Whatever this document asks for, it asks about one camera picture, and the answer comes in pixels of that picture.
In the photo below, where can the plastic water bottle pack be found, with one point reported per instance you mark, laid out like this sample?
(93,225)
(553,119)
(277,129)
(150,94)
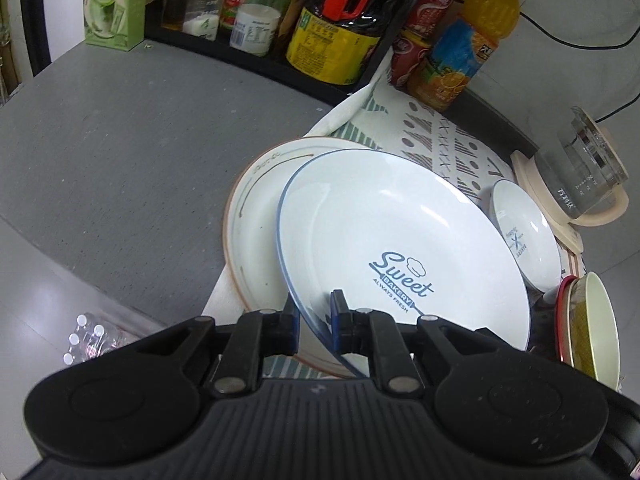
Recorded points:
(90,340)

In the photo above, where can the red label small bottle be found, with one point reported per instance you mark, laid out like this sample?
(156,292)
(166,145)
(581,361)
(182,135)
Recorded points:
(235,2)

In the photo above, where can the clear glass jar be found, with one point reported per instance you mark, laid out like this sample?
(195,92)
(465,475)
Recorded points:
(205,10)

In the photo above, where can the brown-rimmed white plate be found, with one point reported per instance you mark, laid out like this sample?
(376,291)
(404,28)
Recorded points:
(255,230)

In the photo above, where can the black metal storage rack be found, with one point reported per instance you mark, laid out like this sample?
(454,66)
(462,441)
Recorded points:
(225,57)

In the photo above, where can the red and black bowl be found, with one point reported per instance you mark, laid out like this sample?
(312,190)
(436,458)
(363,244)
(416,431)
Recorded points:
(562,320)

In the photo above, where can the cream kettle base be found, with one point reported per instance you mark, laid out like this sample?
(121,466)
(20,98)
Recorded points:
(525,175)

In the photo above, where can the green carton box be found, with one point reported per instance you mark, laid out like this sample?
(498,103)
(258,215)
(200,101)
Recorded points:
(112,10)

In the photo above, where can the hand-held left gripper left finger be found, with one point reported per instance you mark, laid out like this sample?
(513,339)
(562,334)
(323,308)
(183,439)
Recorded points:
(280,330)

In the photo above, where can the pale green speckled bowl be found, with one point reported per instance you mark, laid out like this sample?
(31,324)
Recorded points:
(602,330)

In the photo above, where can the large blue-rimmed white plate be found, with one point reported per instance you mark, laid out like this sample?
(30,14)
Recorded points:
(380,220)

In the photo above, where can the patterned fringed table mat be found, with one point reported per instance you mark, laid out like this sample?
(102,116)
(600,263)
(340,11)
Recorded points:
(450,145)

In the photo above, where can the orange juice bottle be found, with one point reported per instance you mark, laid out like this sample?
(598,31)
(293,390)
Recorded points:
(460,50)

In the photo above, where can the red drink can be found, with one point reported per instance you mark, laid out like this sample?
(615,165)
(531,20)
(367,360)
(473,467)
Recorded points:
(407,60)
(427,7)

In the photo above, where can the glass electric kettle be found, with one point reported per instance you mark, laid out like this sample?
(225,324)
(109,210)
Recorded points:
(580,165)

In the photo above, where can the small white plate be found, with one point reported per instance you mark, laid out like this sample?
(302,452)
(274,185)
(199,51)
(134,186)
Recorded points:
(530,230)

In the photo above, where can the white seasoning container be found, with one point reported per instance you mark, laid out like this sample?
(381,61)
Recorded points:
(252,30)

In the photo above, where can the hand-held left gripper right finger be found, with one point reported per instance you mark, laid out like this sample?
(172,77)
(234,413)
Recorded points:
(339,320)

